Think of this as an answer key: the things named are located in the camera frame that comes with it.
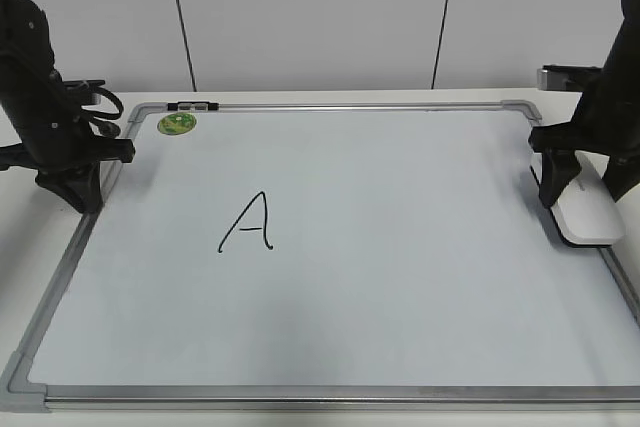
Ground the white rectangular board eraser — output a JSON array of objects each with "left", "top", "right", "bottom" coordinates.
[{"left": 527, "top": 153, "right": 626, "bottom": 248}]

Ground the round green magnet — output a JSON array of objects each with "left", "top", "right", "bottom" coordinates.
[{"left": 157, "top": 112, "right": 197, "bottom": 136}]

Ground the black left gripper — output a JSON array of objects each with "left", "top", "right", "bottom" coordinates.
[{"left": 1, "top": 136, "right": 135, "bottom": 213}]

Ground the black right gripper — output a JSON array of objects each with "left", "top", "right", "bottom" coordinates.
[{"left": 528, "top": 122, "right": 640, "bottom": 207}]

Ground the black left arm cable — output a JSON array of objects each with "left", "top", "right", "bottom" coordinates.
[{"left": 47, "top": 69, "right": 125, "bottom": 138}]

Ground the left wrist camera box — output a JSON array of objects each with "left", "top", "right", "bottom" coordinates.
[{"left": 63, "top": 79, "right": 106, "bottom": 106}]

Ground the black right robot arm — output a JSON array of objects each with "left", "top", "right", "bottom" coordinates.
[{"left": 528, "top": 0, "right": 639, "bottom": 208}]

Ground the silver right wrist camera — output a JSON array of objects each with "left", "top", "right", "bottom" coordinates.
[{"left": 537, "top": 64, "right": 601, "bottom": 92}]

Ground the white whiteboard with grey frame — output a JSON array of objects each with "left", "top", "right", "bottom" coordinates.
[{"left": 1, "top": 100, "right": 639, "bottom": 412}]

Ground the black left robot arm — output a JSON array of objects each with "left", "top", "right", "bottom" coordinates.
[{"left": 1, "top": 0, "right": 135, "bottom": 213}]

